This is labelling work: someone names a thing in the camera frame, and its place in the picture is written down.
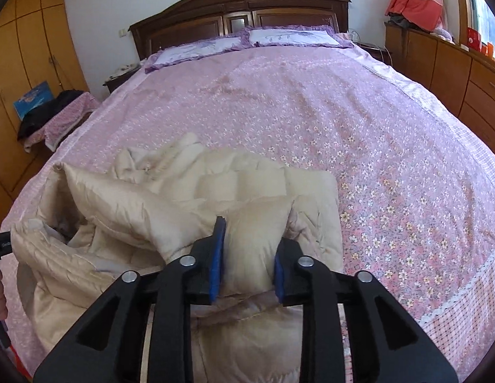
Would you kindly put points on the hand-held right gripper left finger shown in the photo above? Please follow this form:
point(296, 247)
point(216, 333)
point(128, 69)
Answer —
point(217, 259)

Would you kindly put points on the pink floral bedspread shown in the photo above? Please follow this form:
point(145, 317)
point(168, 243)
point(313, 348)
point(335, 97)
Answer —
point(351, 127)

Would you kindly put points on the wooden wardrobe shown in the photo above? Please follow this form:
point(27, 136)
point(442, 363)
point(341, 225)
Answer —
point(28, 48)

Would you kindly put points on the wooden dresser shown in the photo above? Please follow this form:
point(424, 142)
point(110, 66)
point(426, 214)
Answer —
point(443, 64)

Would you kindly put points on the purple fluffy cloth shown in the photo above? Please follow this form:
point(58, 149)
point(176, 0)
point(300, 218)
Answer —
point(442, 34)

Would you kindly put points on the red box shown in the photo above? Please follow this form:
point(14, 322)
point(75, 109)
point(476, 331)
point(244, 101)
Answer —
point(474, 39)

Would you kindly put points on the purple frilled white pillow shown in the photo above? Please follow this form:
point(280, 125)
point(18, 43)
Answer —
point(287, 36)
point(191, 50)

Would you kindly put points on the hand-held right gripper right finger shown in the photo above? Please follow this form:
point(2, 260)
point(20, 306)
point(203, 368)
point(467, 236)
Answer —
point(278, 275)

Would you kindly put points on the clutter on nightstand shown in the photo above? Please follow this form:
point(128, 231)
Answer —
point(125, 70)

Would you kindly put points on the red and cream curtain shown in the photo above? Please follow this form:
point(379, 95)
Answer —
point(415, 0)

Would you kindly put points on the beige down jacket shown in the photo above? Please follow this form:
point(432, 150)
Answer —
point(131, 207)

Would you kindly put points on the dark wooden nightstand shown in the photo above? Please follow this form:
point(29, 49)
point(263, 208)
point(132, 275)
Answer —
point(113, 84)

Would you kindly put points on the dark clothes pile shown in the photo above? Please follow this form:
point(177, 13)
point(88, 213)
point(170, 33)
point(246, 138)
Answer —
point(401, 20)

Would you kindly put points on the blue box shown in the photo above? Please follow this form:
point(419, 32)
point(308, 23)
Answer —
point(34, 97)

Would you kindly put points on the window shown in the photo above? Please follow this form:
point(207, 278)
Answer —
point(486, 20)

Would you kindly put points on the black cloth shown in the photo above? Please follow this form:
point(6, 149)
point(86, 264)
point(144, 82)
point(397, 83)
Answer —
point(40, 121)

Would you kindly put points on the dark wooden headboard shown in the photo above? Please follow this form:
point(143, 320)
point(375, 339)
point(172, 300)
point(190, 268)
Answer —
point(191, 28)

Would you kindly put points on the orange box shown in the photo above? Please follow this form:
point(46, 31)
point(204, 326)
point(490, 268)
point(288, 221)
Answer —
point(488, 49)

